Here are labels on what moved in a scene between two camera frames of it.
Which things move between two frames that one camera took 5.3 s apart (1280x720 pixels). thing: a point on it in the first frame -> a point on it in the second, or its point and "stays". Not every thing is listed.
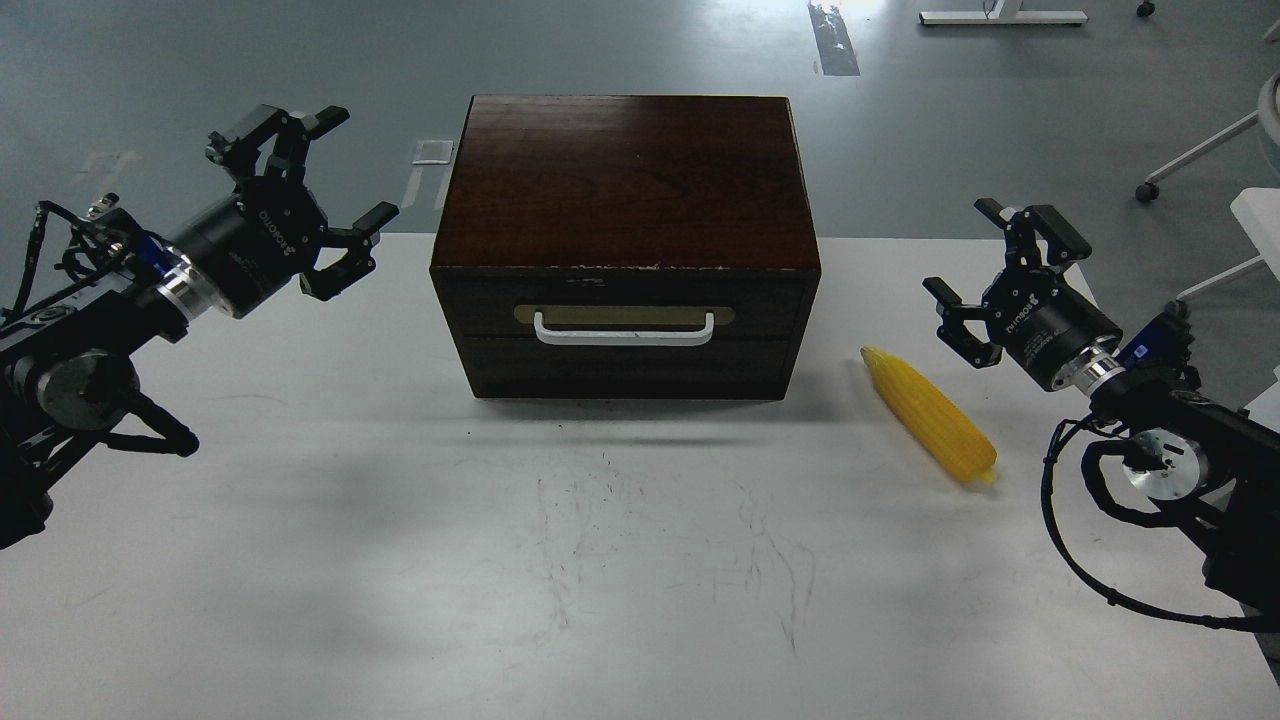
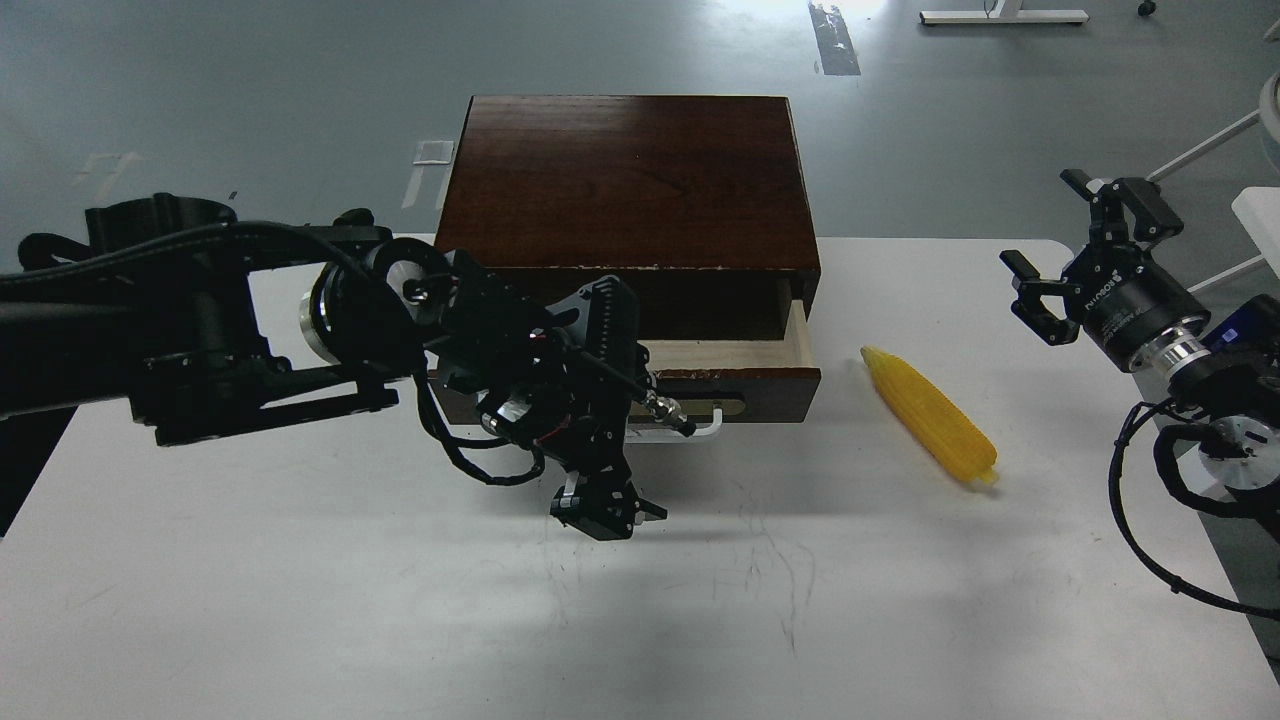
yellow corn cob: (968, 454) stays
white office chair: (1267, 117) stays
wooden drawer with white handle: (628, 313) -> (769, 380)
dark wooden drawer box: (627, 247) stays
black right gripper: (1036, 316) -> (1119, 292)
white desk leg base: (1005, 12) stays
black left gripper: (246, 247) -> (602, 503)
